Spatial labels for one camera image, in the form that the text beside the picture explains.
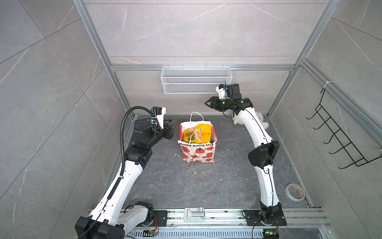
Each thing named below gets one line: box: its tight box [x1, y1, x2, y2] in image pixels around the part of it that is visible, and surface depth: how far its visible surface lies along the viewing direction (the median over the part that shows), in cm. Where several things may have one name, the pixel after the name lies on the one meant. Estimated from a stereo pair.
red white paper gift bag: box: [177, 120, 218, 163], surface depth 83 cm
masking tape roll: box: [285, 183, 305, 202], surface depth 83 cm
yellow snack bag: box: [182, 123, 212, 144], surface depth 83 cm
